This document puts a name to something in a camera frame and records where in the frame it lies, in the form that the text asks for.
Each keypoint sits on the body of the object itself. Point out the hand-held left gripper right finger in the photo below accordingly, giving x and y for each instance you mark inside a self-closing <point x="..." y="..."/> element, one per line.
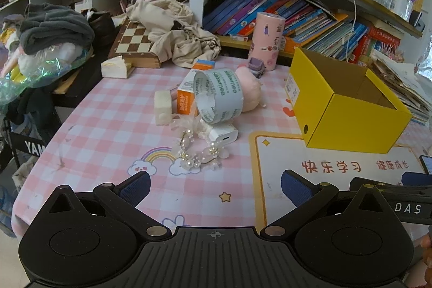
<point x="294" y="188"/>

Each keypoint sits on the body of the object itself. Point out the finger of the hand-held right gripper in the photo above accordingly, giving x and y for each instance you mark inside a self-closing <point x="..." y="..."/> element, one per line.
<point x="416" y="179"/>
<point x="354" y="182"/>

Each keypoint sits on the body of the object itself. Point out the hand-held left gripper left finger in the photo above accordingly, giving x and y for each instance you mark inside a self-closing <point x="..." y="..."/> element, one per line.
<point x="135" y="188"/>

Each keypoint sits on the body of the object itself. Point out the yellow cardboard box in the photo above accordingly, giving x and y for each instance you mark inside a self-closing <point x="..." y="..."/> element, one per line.
<point x="354" y="126"/>

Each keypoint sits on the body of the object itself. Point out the pearl flower hair accessory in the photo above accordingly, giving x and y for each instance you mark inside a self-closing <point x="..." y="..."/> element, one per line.
<point x="189" y="161"/>

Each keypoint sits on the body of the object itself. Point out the white rectangular block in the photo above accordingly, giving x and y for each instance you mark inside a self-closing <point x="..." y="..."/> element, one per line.
<point x="163" y="107"/>

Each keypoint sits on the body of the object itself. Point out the white charger adapter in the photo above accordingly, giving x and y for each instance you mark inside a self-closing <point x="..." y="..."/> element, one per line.
<point x="222" y="134"/>

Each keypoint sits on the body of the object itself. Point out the pink plush toy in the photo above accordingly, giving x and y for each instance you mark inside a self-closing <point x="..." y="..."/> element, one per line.
<point x="251" y="92"/>

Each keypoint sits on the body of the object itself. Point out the orange white toothpaste box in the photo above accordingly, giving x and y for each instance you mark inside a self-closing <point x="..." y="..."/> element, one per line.
<point x="186" y="96"/>

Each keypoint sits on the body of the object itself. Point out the grey white tape roll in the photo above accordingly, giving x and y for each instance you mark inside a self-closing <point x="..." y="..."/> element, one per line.
<point x="222" y="95"/>

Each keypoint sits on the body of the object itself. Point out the purple toy car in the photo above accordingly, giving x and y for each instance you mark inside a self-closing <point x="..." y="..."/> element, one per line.
<point x="256" y="67"/>

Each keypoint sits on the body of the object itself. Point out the silver white storage container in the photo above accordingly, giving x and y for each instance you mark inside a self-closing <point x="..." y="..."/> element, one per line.
<point x="401" y="4"/>

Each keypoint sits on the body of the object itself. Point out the person's right hand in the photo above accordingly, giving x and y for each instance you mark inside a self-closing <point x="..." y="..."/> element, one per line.
<point x="427" y="249"/>

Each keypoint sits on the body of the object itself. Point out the black smartphone with list screen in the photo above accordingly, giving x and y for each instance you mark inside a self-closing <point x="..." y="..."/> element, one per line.
<point x="427" y="165"/>

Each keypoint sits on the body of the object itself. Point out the pink checked tablecloth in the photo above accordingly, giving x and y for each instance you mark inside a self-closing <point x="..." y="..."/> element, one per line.
<point x="111" y="126"/>

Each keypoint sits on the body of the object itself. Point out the stack of papers and booklets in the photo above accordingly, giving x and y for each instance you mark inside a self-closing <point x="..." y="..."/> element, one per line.
<point x="398" y="85"/>

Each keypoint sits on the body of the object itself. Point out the black stand with white letters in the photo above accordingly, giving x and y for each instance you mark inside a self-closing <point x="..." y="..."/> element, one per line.
<point x="30" y="146"/>

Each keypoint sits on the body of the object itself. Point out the white tissue pack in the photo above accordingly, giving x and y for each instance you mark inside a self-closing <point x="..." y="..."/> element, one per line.
<point x="113" y="68"/>

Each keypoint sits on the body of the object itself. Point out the wooden chessboard box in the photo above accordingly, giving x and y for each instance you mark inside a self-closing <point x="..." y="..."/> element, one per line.
<point x="135" y="45"/>

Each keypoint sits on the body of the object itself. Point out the orange flat box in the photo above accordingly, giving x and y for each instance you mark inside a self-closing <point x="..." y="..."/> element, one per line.
<point x="292" y="44"/>

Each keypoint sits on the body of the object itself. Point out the iridescent plastic wrap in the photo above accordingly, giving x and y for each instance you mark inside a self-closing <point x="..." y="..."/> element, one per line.
<point x="40" y="72"/>

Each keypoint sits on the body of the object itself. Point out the pink printed canister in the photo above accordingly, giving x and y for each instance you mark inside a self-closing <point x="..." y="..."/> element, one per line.
<point x="266" y="38"/>

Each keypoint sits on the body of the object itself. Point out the small black device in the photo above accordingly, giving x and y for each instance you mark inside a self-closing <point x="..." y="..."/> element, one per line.
<point x="418" y="20"/>

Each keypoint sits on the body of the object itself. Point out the beige canvas bag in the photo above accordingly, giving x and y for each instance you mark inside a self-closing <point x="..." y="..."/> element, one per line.
<point x="182" y="35"/>

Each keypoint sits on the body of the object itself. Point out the dark brown bag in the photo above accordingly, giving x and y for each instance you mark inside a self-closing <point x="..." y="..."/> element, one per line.
<point x="101" y="24"/>

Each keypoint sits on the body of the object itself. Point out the row of leaning children's books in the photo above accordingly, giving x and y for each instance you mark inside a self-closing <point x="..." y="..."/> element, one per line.
<point x="303" y="18"/>

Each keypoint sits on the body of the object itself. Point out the grey folded cloth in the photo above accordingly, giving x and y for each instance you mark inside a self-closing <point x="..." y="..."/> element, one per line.
<point x="54" y="28"/>

